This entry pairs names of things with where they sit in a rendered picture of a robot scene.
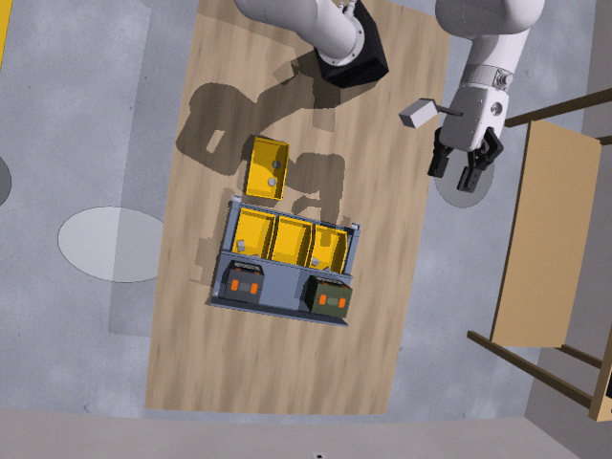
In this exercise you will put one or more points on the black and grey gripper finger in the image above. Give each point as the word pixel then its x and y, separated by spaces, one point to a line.
pixel 471 173
pixel 439 161

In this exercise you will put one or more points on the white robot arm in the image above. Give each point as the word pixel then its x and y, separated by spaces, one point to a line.
pixel 492 59

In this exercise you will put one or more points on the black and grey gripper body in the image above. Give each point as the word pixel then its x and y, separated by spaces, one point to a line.
pixel 482 106

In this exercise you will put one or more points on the olive green tool case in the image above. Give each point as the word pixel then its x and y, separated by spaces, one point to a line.
pixel 327 296

